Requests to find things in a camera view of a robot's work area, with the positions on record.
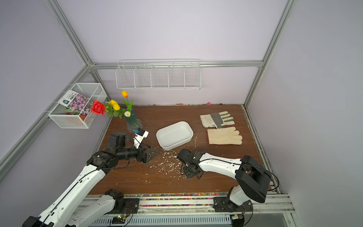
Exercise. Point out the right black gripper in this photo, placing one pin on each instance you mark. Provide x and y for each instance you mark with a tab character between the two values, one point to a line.
187	174

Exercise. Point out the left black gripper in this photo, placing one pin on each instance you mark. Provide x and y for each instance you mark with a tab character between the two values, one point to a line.
145	158

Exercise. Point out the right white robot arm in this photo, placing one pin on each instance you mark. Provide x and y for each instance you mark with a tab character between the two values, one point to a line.
252	178

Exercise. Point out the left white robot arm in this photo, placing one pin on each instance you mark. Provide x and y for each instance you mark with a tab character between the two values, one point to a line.
76	187

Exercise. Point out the white plastic storage box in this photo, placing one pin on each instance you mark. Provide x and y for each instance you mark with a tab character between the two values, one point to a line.
174	135

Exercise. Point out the beige canvas work glove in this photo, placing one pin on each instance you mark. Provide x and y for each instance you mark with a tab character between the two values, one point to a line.
224	136

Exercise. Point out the grey striped work glove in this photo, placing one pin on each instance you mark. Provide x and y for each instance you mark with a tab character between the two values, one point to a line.
217	120

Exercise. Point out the glass vase with flowers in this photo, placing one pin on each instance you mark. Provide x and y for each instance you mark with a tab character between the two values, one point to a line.
114	110

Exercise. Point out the purple potted flowers with card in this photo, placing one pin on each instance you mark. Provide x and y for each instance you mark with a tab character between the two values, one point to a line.
76	104

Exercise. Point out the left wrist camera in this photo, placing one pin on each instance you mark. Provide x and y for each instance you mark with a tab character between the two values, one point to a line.
140	135

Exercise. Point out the long white wire shelf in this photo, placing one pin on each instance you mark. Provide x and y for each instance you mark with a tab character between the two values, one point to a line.
158	74

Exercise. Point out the small white wire basket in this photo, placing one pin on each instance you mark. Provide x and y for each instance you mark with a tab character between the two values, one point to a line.
59	115

